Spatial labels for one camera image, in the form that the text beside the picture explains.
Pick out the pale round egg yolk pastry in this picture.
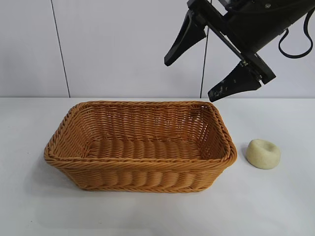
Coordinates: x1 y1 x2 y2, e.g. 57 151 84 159
246 139 282 170

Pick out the woven wicker basket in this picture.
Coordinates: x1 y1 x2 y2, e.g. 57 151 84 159
43 100 238 193

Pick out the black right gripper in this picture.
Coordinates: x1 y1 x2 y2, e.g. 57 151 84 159
164 0 315 103

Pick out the black cable loop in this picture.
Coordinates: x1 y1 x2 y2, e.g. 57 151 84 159
278 7 313 59

